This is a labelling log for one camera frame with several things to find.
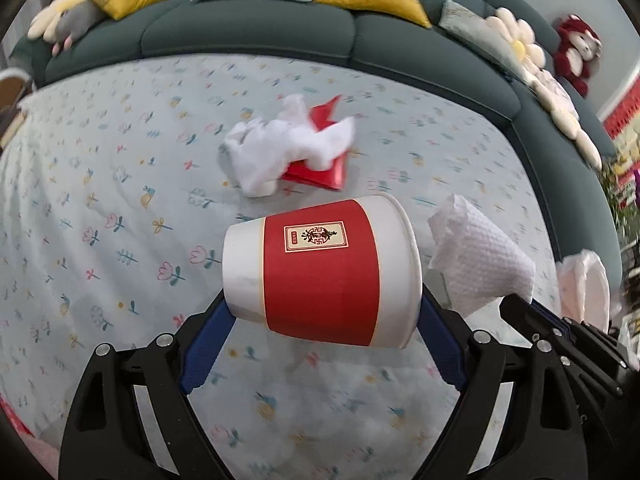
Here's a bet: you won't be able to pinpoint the white embossed paper towel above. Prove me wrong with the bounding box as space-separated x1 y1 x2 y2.
428 194 536 318

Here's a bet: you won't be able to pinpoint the red white paper cup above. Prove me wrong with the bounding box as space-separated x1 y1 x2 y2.
221 193 422 349

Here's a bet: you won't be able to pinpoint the white tissue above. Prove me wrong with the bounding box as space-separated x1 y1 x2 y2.
224 94 356 197

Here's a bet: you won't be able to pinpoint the red envelope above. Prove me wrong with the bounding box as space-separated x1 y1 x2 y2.
281 94 346 191

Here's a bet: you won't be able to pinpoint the floral light blue tablecloth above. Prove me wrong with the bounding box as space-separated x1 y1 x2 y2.
1 55 559 479

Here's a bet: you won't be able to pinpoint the dark green sectional sofa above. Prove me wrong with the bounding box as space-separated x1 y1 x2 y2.
9 0 623 284

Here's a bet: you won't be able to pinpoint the potted flowers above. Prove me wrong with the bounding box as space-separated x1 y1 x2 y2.
599 160 639 246

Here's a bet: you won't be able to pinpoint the white flower pillow flat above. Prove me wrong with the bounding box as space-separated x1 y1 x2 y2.
524 68 602 171

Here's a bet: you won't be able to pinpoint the white flower pillow upright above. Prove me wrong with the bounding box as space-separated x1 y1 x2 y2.
485 8 546 72

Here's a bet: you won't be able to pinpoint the light grey cushion right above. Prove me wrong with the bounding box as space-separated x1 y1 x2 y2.
438 0 522 75

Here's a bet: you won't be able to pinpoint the red white plush bear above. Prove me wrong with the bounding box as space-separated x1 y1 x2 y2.
553 14 603 98

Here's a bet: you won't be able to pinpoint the wooden chair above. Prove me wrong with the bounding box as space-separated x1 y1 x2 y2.
0 67 36 151

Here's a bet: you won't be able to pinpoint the grey plush toy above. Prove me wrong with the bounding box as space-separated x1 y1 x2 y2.
52 0 107 56

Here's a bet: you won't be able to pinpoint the red wall hanging decoration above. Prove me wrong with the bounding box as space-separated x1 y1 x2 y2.
603 89 639 139

